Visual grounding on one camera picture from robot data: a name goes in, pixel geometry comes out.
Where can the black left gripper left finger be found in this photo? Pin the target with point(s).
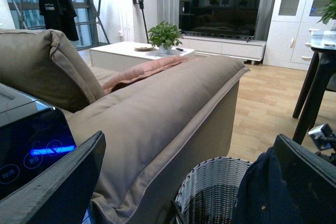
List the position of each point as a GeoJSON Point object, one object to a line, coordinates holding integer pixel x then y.
{"type": "Point", "coordinates": [62, 193]}

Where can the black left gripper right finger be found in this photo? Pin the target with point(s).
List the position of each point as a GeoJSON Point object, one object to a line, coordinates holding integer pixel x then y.
{"type": "Point", "coordinates": [309, 179]}

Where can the dark navy garment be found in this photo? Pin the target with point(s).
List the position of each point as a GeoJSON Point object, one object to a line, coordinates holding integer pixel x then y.
{"type": "Point", "coordinates": [263, 196]}

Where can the grey front-load washing machine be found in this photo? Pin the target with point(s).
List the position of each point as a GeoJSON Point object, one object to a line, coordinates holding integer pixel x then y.
{"type": "Point", "coordinates": [34, 135]}

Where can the glass top dining table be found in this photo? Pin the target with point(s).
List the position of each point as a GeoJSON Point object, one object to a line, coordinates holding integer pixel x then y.
{"type": "Point", "coordinates": [321, 70]}

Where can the white woven laundry basket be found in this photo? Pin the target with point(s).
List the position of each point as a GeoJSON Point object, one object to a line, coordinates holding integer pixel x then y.
{"type": "Point", "coordinates": [208, 193]}

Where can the beige fabric sofa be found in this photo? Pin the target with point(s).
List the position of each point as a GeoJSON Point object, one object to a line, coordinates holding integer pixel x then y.
{"type": "Point", "coordinates": [156, 129]}

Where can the white tv stand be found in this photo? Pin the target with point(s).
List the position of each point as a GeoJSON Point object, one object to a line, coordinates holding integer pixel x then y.
{"type": "Point", "coordinates": [243, 50]}

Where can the white coffee table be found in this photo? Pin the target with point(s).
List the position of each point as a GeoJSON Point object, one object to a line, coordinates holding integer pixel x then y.
{"type": "Point", "coordinates": [122, 55]}

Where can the pink cushion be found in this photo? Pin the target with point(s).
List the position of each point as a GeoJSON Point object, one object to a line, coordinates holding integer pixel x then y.
{"type": "Point", "coordinates": [142, 71]}

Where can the beige plate on table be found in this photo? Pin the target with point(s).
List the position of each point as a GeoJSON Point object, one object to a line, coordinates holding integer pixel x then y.
{"type": "Point", "coordinates": [146, 48]}

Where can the green plant at right edge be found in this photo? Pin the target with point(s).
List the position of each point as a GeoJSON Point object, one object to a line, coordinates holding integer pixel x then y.
{"type": "Point", "coordinates": [328, 12]}

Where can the black t-shirt right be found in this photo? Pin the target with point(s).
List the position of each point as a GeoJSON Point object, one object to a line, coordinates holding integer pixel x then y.
{"type": "Point", "coordinates": [67, 16]}

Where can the black t-shirt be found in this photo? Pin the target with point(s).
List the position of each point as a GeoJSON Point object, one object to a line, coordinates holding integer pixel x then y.
{"type": "Point", "coordinates": [67, 16]}
{"type": "Point", "coordinates": [51, 12]}

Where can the white display cabinet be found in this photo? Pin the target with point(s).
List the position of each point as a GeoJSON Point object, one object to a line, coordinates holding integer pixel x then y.
{"type": "Point", "coordinates": [289, 37]}

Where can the large black television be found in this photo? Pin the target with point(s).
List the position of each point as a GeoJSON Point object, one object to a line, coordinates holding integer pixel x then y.
{"type": "Point", "coordinates": [235, 19]}

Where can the green potted plant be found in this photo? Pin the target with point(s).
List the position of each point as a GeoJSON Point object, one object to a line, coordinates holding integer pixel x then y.
{"type": "Point", "coordinates": [164, 36]}

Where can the black t-shirt left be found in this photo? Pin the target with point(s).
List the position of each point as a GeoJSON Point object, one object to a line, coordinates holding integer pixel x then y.
{"type": "Point", "coordinates": [51, 12]}

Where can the black stick vacuum cleaner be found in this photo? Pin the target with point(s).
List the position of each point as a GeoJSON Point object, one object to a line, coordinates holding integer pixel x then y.
{"type": "Point", "coordinates": [141, 6]}

